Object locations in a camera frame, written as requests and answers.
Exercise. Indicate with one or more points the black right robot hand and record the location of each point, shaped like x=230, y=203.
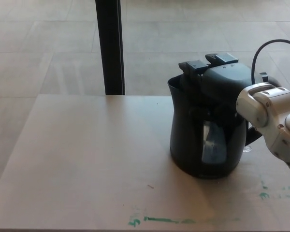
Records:
x=222, y=77

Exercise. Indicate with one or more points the black electric kettle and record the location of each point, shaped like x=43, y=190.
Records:
x=183, y=135

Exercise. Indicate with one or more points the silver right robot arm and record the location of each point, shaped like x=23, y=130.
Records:
x=270, y=113

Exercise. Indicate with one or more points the black vertical post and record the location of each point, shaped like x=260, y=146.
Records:
x=110, y=43

